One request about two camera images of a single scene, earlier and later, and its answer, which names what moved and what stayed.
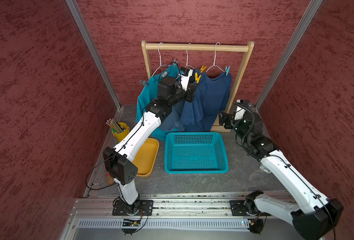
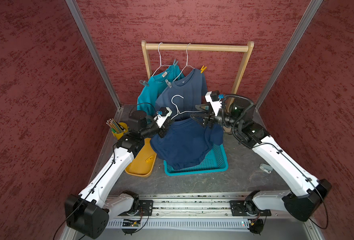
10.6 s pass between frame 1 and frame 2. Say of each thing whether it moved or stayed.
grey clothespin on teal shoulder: stayed
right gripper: moved
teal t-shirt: stayed
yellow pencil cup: stayed
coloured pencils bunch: stayed
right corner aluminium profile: stayed
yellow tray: stayed
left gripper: moved
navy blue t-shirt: moved
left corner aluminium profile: stayed
